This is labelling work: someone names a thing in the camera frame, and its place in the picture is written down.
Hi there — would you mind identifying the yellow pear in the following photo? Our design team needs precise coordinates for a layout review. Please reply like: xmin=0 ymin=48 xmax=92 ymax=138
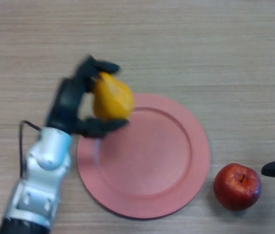
xmin=92 ymin=72 xmax=135 ymax=122

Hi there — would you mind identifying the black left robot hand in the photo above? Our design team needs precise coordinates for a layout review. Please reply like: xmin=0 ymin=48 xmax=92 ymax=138
xmin=45 ymin=55 xmax=130 ymax=138

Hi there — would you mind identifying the red apple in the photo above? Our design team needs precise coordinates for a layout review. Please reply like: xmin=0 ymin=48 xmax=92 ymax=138
xmin=213 ymin=163 xmax=262 ymax=211

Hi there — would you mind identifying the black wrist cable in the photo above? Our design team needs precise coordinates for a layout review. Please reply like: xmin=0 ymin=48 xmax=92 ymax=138
xmin=18 ymin=120 xmax=43 ymax=178

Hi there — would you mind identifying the pink round plate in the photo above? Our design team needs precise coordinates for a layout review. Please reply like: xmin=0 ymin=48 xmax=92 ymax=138
xmin=76 ymin=93 xmax=211 ymax=219

